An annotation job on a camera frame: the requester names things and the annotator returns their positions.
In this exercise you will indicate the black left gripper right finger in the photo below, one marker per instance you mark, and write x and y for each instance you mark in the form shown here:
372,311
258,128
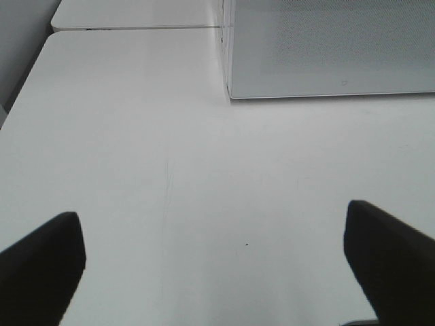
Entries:
392,262

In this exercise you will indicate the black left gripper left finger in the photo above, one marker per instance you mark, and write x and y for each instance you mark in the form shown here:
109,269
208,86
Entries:
40,272

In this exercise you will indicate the white microwave door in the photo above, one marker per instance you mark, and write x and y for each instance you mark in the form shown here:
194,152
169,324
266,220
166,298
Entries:
278,49

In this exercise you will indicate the white microwave oven body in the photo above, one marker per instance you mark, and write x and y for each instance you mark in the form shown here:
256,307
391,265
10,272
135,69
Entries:
222,44

